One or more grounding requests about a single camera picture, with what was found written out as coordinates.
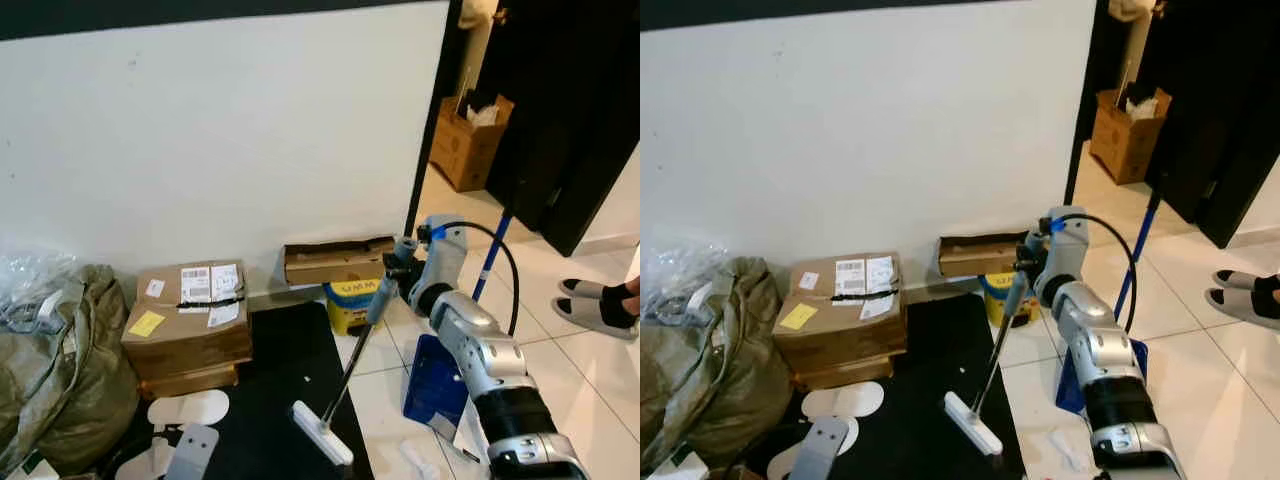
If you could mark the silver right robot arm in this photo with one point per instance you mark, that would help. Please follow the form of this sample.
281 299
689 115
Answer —
1095 340
485 350

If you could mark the small torn cardboard box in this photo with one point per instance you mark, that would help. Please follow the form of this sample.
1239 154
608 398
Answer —
985 255
335 262

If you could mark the yellow bucket with blue band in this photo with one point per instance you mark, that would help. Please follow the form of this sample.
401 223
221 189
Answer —
1000 300
350 310

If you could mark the tall open cardboard box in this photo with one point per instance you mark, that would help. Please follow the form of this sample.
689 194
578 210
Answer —
465 150
1125 145

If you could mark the grey slipper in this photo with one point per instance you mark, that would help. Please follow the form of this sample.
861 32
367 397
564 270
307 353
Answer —
1230 308
580 318
1235 280
580 289

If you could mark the sealed cardboard box with labels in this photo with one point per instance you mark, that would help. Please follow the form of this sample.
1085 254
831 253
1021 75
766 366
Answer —
840 335
190 345

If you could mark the thin flattened cardboard box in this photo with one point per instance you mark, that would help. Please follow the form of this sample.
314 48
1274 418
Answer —
840 377
185 385

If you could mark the black door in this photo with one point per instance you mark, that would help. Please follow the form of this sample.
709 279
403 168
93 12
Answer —
1220 110
580 120

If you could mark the clear plastic bag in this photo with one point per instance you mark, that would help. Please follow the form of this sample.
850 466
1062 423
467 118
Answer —
30 285
680 275

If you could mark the beige cloth bundle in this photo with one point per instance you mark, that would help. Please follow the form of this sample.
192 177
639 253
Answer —
1135 9
480 12

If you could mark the olive green fabric sack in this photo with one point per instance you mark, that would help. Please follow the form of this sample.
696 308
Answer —
710 380
60 390

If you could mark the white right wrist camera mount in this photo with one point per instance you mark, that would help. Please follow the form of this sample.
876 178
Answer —
1065 250
445 260

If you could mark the black door frame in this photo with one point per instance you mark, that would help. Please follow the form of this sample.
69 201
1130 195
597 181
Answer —
1087 100
433 120

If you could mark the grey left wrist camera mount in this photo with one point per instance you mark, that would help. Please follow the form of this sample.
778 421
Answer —
820 450
192 455

